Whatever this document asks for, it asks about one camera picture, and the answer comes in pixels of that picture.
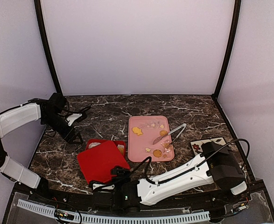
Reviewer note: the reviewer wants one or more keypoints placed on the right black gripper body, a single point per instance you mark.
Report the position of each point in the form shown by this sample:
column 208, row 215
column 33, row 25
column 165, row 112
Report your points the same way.
column 123, row 181

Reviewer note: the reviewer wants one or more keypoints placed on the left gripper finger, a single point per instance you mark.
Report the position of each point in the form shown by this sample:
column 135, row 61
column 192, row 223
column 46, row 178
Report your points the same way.
column 77, row 136
column 76, row 142

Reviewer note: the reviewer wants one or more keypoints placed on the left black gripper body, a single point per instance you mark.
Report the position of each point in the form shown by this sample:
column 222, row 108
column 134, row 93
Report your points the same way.
column 54, row 122

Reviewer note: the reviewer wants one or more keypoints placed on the red box lid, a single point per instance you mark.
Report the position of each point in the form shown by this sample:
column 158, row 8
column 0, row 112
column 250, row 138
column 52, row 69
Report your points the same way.
column 96, row 163

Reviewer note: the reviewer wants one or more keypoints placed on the red cookie box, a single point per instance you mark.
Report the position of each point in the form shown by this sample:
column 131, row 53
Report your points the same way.
column 116, row 142

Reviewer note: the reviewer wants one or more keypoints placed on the round waffle cookie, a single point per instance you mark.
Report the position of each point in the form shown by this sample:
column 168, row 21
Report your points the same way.
column 121, row 149

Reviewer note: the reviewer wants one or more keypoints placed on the metal serving tongs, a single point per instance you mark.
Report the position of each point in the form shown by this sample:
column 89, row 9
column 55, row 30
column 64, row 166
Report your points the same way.
column 180, row 128

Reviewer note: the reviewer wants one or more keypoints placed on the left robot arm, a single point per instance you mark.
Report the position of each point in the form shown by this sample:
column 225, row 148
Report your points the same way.
column 52, row 112

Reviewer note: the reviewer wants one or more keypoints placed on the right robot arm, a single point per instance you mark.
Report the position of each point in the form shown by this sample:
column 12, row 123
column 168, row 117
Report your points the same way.
column 215, row 164

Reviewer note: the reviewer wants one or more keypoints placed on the white paper cupcake liners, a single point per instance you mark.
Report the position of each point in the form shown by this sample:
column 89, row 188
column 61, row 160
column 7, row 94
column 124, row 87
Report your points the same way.
column 93, row 144

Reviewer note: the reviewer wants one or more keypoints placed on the round orange cookie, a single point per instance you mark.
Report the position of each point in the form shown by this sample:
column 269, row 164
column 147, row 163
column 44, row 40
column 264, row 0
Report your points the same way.
column 157, row 153

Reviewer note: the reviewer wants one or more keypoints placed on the fish shaped cookie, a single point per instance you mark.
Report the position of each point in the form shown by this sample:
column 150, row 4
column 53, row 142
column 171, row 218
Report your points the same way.
column 137, row 131

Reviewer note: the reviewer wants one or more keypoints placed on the pink tray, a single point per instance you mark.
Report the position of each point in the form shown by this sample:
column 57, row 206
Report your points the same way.
column 135, row 153

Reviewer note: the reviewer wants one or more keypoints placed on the clear wrapped star candies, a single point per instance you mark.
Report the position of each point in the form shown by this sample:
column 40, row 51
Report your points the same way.
column 151, row 129

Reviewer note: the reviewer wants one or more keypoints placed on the swirl cookie right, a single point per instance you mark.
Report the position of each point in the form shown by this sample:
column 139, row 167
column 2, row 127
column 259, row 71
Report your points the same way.
column 163, row 133

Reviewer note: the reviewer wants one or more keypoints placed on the floral square plate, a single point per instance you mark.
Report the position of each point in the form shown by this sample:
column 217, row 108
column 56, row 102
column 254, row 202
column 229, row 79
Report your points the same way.
column 197, row 145

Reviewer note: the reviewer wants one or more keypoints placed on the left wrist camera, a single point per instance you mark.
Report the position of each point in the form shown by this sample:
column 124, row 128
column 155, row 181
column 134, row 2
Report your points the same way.
column 58, row 100

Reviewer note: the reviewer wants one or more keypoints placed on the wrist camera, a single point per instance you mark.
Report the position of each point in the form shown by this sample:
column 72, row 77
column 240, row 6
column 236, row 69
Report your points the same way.
column 118, row 173
column 58, row 100

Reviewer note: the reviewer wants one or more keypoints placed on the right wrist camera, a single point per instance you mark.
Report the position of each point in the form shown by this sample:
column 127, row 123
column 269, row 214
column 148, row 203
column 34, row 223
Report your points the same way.
column 118, row 173

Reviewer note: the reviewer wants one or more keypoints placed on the white cable duct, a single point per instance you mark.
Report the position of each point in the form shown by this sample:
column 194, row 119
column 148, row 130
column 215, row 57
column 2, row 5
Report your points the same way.
column 85, row 218

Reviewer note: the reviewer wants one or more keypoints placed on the left black frame post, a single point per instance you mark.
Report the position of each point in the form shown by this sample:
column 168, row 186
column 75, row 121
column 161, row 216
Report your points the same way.
column 46, row 46

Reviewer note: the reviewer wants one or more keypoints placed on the black frame post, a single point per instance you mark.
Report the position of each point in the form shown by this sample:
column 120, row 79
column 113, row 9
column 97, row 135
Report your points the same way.
column 46, row 46
column 229, row 48

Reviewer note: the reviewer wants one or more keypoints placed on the right black frame post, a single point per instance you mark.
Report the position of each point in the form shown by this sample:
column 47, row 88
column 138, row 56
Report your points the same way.
column 229, row 48

